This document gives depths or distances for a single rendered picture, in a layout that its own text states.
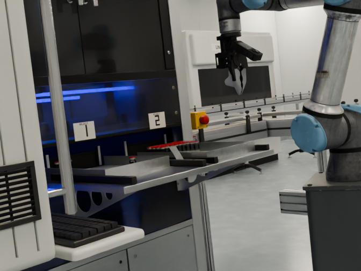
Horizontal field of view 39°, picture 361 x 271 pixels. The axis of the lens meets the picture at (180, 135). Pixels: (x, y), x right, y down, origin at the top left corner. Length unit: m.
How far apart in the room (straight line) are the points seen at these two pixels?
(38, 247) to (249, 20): 9.63
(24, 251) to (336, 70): 0.93
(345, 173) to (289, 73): 9.47
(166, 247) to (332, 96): 0.92
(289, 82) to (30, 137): 10.18
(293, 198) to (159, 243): 0.98
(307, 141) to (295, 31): 9.51
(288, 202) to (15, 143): 1.99
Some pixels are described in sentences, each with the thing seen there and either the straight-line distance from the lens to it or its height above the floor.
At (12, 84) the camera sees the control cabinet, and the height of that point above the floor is 1.15.
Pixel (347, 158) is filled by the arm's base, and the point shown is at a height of 0.86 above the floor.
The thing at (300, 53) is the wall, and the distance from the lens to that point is 10.92.
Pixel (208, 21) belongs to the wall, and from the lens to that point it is 9.50.
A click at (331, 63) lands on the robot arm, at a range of 1.48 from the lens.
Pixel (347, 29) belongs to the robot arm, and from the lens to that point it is 1.47.
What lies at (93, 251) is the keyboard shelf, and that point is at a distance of 1.13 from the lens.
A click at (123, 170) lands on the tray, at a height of 0.90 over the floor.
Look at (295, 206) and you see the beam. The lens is 2.77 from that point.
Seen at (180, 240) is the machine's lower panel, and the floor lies 0.53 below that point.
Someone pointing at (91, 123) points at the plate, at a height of 1.04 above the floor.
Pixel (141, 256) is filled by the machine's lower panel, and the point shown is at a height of 0.53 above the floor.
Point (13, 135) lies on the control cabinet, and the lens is 1.01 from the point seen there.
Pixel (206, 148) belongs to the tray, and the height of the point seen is 0.89.
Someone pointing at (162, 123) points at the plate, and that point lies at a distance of 2.00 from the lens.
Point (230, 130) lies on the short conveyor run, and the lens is 2.49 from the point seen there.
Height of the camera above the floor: 1.09
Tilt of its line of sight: 4 degrees down
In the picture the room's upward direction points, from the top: 6 degrees counter-clockwise
